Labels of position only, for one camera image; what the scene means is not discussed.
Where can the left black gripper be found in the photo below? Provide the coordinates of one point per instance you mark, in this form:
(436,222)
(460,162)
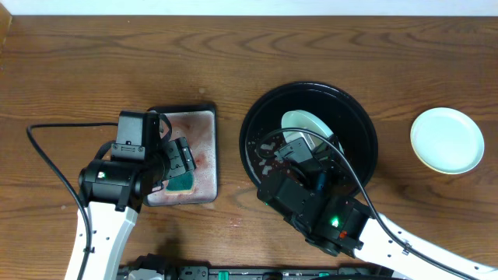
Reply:
(179,156)

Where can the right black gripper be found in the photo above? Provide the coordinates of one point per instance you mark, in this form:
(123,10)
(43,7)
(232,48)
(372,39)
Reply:
(334,163)

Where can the green scrubbing sponge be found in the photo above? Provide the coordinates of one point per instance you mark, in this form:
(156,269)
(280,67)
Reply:
(183,184)

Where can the light blue plate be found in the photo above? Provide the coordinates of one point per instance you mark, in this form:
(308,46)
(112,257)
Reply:
(447,140)
(306,120)

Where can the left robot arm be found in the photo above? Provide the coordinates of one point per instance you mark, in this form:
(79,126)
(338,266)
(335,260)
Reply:
(114,185)

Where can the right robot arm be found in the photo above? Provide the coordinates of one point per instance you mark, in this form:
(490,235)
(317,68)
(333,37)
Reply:
(341,224)

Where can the black rectangular soapy tray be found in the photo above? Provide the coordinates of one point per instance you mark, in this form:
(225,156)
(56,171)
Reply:
(197,123)

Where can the black round tray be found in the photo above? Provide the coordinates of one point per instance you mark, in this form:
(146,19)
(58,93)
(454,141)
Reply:
(261,132)

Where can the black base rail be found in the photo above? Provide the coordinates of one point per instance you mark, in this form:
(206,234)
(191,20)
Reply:
(153,266)

